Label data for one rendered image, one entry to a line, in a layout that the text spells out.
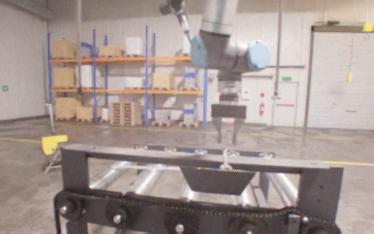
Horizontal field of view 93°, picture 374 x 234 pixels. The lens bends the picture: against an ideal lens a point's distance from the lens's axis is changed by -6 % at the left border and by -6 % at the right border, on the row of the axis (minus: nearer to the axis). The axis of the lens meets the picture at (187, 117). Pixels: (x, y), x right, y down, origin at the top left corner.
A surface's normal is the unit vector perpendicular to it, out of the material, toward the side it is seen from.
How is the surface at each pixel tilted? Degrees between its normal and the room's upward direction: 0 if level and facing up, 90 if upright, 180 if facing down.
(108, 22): 90
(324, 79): 90
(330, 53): 90
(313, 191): 90
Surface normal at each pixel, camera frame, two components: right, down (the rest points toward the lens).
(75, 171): -0.16, 0.11
